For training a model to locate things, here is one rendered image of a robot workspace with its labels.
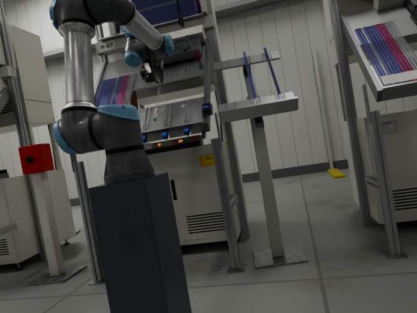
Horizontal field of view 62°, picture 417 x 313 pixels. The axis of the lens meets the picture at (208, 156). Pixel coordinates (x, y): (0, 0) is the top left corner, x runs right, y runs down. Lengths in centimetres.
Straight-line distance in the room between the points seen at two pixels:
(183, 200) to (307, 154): 311
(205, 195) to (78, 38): 113
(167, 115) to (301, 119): 332
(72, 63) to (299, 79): 403
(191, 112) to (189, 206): 58
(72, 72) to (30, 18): 547
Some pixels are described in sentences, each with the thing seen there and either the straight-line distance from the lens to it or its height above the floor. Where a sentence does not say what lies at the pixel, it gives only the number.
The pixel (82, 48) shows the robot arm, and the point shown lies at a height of 98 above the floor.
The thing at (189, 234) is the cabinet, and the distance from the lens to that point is 206.
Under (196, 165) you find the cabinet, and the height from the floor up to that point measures 51.
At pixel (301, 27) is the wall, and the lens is 509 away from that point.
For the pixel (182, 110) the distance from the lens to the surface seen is 176.
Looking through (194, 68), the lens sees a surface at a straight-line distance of 200.
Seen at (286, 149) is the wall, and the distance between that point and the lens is 490.
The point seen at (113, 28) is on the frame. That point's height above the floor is 142.
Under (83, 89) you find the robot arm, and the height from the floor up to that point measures 85.
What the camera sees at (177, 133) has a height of 69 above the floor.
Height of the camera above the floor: 61
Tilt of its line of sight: 2 degrees down
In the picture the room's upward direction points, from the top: 10 degrees counter-clockwise
